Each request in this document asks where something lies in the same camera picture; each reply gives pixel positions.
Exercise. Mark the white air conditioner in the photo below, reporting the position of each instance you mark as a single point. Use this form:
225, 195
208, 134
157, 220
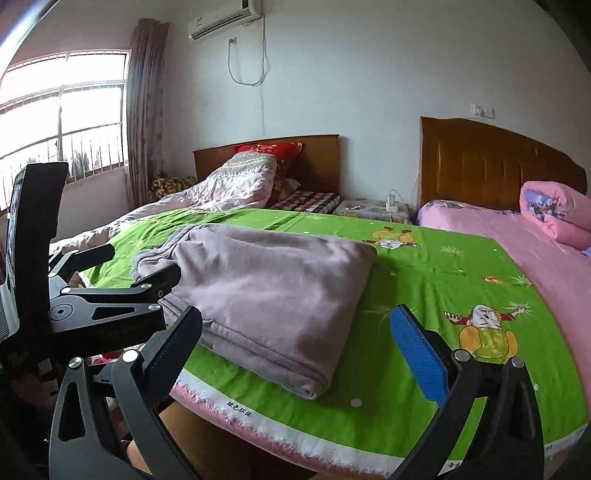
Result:
226, 18

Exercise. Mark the yellow patterned blanket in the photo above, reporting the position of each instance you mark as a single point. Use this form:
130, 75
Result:
171, 187

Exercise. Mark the red plaid bed sheet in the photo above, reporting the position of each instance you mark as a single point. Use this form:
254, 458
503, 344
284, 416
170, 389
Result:
309, 201

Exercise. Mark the wide white wall outlet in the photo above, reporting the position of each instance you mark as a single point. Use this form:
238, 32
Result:
482, 110

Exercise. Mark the mauve fleece pants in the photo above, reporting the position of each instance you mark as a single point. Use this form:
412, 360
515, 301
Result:
277, 295

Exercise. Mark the plain wooden headboard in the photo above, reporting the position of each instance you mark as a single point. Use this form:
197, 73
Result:
318, 161

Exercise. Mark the padded wooden headboard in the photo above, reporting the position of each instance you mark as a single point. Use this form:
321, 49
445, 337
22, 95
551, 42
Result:
485, 166

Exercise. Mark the large window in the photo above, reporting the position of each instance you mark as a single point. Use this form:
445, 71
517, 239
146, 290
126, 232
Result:
60, 115

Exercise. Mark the white charger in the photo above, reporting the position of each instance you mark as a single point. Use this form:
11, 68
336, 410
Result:
391, 202

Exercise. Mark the nightstand with floral cover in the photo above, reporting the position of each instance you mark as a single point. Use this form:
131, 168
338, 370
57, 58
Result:
364, 213

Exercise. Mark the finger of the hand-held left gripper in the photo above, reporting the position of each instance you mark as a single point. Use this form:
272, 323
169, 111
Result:
111, 307
85, 258

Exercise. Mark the red pillow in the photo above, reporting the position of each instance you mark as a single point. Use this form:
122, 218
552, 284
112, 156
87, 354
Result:
272, 152

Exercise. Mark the patterned curtain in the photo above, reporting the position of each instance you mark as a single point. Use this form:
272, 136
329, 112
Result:
145, 115

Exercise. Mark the pink bed sheet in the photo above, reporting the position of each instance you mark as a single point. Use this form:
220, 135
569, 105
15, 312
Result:
531, 258

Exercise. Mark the rolled pink quilt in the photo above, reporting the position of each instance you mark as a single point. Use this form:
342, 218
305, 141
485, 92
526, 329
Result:
563, 212

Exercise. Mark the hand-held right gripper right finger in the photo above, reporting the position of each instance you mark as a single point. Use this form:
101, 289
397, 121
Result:
420, 355

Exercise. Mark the green printed blanket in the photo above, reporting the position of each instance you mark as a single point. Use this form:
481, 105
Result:
415, 277

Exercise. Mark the pink floral quilt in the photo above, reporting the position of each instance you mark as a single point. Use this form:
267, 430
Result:
221, 189

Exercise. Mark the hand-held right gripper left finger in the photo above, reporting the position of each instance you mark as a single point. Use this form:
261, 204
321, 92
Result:
173, 346

